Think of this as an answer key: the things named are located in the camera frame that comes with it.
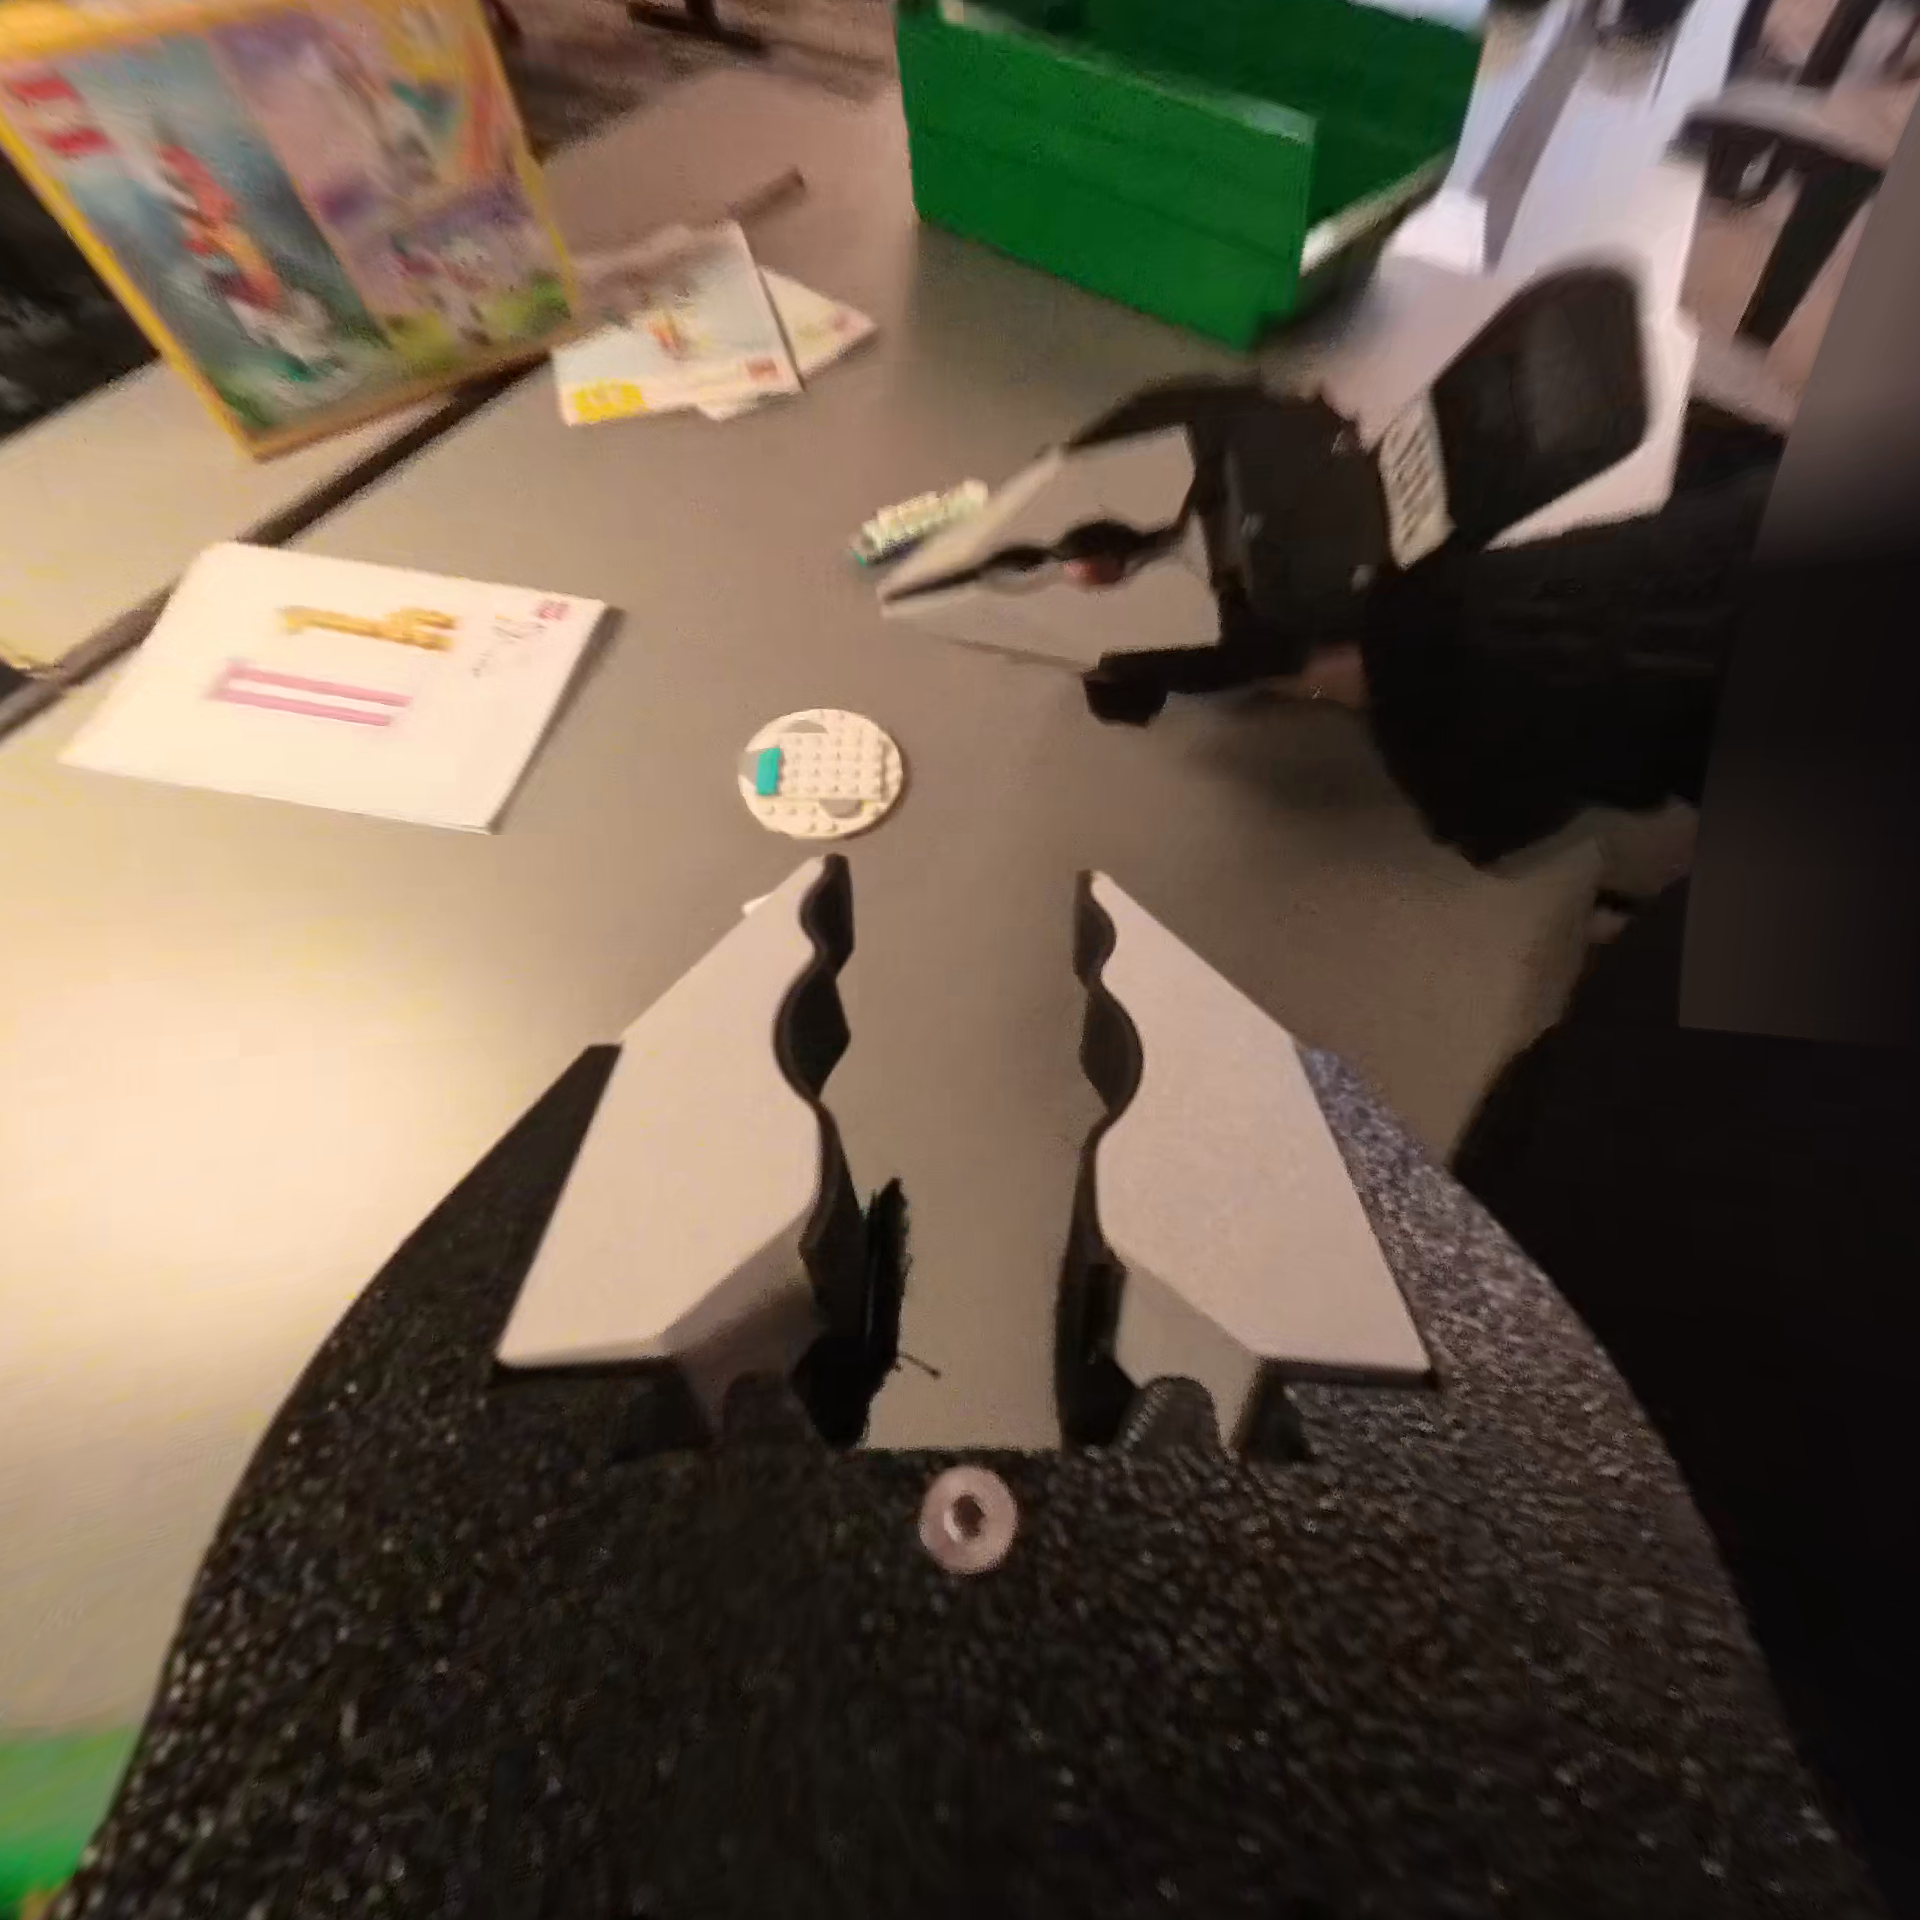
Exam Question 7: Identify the green plastic bin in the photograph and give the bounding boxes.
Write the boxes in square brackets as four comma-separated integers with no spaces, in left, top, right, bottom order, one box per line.
[892,0,1490,353]

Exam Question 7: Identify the white round studded plate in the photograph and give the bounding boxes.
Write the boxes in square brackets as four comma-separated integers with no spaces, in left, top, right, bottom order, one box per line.
[736,703,909,838]

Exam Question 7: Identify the person's black clothing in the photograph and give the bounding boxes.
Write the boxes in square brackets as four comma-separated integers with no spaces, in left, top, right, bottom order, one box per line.
[1446,1036,1920,1876]

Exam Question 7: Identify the green plastic object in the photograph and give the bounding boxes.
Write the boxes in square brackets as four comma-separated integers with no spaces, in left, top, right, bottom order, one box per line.
[0,1720,138,1912]

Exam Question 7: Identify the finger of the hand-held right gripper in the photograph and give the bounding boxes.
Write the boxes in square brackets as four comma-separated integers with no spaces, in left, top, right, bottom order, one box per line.
[877,556,1208,676]
[873,431,1205,606]

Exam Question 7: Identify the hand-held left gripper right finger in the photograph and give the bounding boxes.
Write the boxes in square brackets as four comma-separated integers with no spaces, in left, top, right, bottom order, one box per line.
[1057,865,1436,1454]

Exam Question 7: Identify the folded paper leaflet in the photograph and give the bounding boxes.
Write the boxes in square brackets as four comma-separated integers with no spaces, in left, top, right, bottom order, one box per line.
[756,266,882,384]
[551,224,805,429]

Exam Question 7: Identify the yellow toy set box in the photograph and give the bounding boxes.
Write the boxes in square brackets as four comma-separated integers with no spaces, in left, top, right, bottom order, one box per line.
[0,0,582,462]

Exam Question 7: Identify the white instruction booklet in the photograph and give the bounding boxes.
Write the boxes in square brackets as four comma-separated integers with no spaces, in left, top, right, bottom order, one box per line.
[57,540,613,837]

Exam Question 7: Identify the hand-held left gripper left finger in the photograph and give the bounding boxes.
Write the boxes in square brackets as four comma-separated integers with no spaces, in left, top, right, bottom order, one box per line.
[490,855,909,1449]

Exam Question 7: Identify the white teal brick strip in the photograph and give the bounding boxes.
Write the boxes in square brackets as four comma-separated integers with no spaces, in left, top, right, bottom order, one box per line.
[848,478,994,567]

